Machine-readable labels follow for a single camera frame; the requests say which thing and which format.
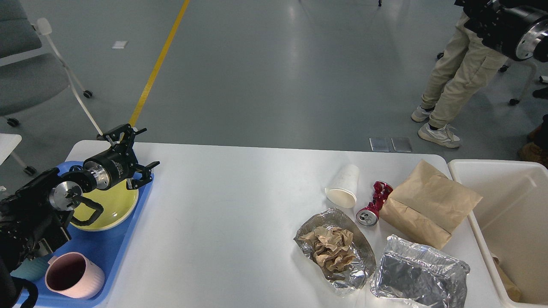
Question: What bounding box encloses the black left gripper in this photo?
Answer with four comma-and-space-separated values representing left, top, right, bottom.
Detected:
83, 124, 160, 190

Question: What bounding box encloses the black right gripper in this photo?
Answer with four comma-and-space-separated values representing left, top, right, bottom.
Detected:
462, 0, 548, 61

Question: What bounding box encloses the yellow plastic plate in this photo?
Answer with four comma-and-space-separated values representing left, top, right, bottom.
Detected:
70, 181, 139, 231

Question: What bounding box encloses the pink ribbed mug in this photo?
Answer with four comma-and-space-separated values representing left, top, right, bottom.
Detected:
45, 252, 104, 299

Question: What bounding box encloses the brown paper bag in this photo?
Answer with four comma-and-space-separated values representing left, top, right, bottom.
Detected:
380, 160, 482, 250

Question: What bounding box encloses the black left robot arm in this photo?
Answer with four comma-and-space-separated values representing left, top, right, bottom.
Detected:
0, 124, 159, 308

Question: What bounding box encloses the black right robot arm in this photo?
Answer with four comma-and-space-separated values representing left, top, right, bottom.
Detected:
456, 0, 548, 62

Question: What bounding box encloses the person in khaki trousers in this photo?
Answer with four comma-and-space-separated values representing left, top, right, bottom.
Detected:
411, 12, 507, 148

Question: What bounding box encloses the white office chair right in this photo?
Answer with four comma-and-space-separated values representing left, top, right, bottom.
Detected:
499, 59, 538, 106

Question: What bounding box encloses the white side table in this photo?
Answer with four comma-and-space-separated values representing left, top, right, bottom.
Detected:
0, 133, 36, 176

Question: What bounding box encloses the grey office chair left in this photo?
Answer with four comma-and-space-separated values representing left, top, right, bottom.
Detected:
0, 0, 102, 134

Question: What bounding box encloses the teal yellow mug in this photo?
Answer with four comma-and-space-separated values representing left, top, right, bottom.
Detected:
11, 255, 51, 282

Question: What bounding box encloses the beige plastic bin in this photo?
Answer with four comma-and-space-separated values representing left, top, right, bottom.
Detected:
448, 160, 548, 308

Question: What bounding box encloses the white paper cup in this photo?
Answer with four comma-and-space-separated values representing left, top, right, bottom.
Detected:
325, 164, 360, 208

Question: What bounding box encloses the crumpled brown paper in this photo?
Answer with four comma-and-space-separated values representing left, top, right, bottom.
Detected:
298, 226, 356, 273

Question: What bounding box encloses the foil tray with paper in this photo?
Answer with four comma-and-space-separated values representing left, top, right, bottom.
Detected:
294, 208, 377, 296

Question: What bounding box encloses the crushed red soda can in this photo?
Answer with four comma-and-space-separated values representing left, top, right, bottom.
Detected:
356, 181, 393, 227

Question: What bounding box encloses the crumpled aluminium foil sheet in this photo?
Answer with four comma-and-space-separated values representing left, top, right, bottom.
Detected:
370, 234, 470, 308

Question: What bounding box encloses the brown paper in bin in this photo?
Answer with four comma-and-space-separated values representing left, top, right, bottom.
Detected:
491, 253, 522, 302

